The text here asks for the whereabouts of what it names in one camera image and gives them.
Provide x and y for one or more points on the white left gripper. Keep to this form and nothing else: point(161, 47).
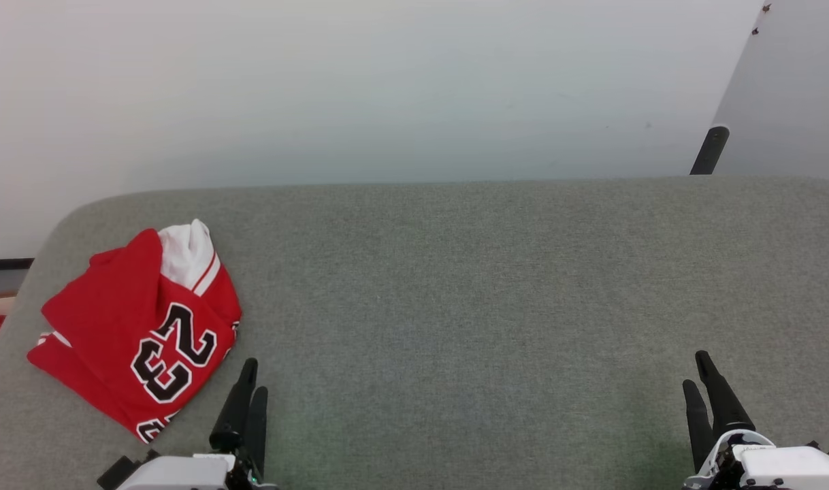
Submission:
point(183, 473)

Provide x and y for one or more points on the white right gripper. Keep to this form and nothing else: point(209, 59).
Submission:
point(782, 469)

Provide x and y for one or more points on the red basketball jersey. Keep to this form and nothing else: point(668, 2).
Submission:
point(115, 306)

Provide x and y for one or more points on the dark baseboard strip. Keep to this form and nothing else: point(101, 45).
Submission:
point(3, 272)

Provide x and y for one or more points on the white door panel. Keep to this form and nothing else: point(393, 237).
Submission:
point(795, 88)

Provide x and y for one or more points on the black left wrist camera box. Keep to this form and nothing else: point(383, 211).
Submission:
point(118, 471)

